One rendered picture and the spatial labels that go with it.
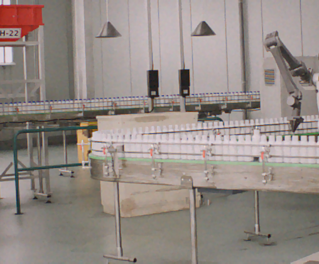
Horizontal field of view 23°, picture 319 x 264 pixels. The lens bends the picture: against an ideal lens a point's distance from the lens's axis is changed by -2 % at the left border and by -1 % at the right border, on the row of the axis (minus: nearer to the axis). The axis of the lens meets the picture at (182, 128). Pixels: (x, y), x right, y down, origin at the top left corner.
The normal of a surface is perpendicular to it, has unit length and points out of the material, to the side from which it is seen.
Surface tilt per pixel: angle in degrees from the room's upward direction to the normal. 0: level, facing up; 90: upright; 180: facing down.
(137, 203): 90
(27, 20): 89
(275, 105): 90
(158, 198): 89
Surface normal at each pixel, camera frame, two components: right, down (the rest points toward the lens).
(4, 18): 0.55, 0.02
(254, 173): -0.62, 0.07
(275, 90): -0.84, 0.06
